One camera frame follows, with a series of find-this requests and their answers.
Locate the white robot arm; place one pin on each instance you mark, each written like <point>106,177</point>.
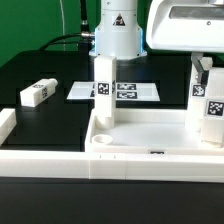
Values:
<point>118,33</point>

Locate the tag marker base plate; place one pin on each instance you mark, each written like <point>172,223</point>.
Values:
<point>124,91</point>

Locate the white desk top tray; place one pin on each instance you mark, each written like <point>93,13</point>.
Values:
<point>147,131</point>

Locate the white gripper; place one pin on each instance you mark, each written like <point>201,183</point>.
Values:
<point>187,25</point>

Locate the white U-shaped fence frame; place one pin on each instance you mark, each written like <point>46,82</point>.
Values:
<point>97,165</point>

